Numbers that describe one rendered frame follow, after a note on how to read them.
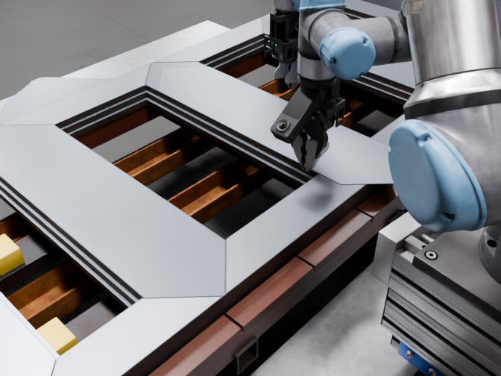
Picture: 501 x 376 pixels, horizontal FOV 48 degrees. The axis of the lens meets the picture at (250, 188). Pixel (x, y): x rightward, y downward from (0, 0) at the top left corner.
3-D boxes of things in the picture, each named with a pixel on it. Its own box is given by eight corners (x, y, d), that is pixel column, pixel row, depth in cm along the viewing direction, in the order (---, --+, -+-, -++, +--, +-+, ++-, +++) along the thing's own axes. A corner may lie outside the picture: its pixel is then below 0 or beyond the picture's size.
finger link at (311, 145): (332, 166, 117) (336, 128, 111) (314, 179, 114) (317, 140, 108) (320, 160, 119) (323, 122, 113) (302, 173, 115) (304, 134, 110)
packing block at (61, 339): (33, 349, 92) (27, 334, 89) (61, 331, 95) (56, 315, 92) (54, 371, 89) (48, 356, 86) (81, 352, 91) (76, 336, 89)
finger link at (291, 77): (279, 95, 141) (279, 60, 135) (294, 86, 144) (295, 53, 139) (288, 99, 139) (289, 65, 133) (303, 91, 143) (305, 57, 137)
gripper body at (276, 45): (262, 58, 136) (263, 9, 129) (286, 48, 141) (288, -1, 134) (287, 68, 132) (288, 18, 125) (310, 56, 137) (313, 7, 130)
